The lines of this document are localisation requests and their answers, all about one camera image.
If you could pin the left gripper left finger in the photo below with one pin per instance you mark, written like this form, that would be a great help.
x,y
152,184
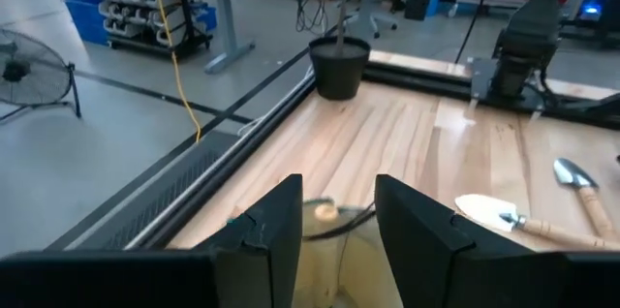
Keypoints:
x,y
194,279

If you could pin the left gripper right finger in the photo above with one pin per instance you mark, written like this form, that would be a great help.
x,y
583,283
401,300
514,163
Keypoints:
x,y
484,279

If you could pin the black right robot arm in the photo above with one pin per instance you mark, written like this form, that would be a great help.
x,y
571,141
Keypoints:
x,y
528,41

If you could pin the beige green-trimmed gardening bag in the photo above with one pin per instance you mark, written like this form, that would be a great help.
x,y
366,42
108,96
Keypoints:
x,y
329,269

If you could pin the green plant in black pot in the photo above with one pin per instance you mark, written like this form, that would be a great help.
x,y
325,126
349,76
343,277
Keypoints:
x,y
339,70

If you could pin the blue plastic crate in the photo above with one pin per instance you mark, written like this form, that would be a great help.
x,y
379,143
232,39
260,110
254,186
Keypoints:
x,y
208,17
87,17

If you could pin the rack of grey bins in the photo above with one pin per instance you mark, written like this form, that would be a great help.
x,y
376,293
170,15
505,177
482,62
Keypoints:
x,y
140,17

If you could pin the black floor fan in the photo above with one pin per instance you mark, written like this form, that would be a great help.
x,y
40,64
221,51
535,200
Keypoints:
x,y
14,71

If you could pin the black computer tower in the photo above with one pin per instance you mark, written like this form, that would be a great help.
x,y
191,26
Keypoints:
x,y
419,3

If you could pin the grey office chair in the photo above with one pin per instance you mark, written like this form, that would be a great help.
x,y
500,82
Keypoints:
x,y
370,15

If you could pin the black metal table frame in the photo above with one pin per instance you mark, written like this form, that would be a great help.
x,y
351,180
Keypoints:
x,y
416,80

